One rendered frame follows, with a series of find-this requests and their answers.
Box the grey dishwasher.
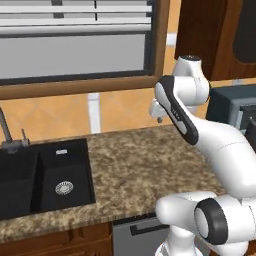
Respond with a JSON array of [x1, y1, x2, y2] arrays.
[[111, 213, 172, 256]]

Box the black dishwasher handle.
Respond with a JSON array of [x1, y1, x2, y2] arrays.
[[129, 223, 170, 237]]

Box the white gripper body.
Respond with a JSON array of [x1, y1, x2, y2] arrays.
[[148, 99, 167, 123]]

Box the dark grey microwave oven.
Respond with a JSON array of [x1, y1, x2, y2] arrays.
[[205, 84, 256, 153]]

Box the dark brown wall cupboard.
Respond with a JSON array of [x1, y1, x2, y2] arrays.
[[174, 0, 256, 82]]

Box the black double sink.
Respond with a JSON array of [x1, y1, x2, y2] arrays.
[[0, 138, 97, 222]]

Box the window with white blinds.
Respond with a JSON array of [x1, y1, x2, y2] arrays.
[[0, 0, 171, 101]]

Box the brown wooden base cupboard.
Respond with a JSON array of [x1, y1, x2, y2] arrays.
[[0, 222, 114, 256]]

